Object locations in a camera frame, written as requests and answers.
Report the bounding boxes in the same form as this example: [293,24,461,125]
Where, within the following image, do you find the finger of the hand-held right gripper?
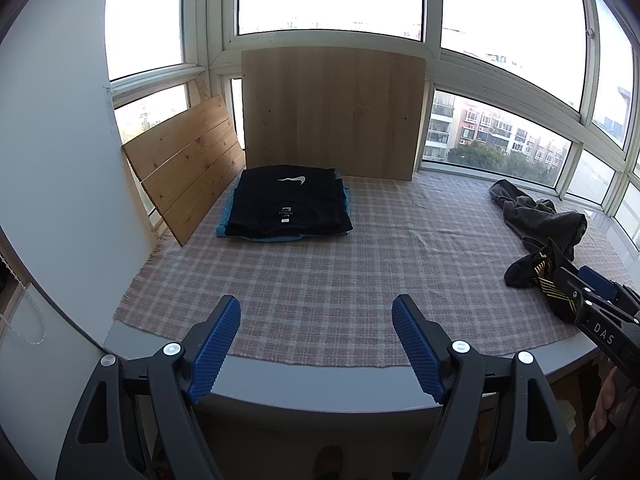
[579,265,640,316]
[554,266,640,361]

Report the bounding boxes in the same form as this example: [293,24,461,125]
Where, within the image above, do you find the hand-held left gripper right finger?
[391,294,581,480]

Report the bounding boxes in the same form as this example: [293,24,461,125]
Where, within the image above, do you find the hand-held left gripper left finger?
[57,295,242,480]

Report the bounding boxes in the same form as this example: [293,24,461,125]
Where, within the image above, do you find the grey flower print t-shirt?
[489,178,588,263]

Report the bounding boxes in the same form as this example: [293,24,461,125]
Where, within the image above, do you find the black yellow striped garment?
[504,239,583,323]

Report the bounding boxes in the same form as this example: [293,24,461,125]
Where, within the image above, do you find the person's right hand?
[588,366,621,439]

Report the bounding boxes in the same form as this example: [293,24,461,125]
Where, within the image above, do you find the folded light blue shirt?
[215,172,354,244]

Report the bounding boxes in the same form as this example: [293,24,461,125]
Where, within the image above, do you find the pink plaid blanket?
[112,167,636,368]

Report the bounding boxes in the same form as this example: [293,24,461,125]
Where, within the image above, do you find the brown slipper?
[314,445,347,480]

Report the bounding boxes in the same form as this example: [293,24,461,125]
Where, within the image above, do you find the pine plank board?
[121,95,247,247]

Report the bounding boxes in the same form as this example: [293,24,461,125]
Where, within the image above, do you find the apartment buildings outside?
[425,87,571,173]

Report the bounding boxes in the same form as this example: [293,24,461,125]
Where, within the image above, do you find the light wooden board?
[241,46,427,182]

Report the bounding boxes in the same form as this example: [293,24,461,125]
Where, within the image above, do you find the white bead cord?
[0,280,47,346]

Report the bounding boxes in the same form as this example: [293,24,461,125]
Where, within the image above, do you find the white window frame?
[102,0,640,251]

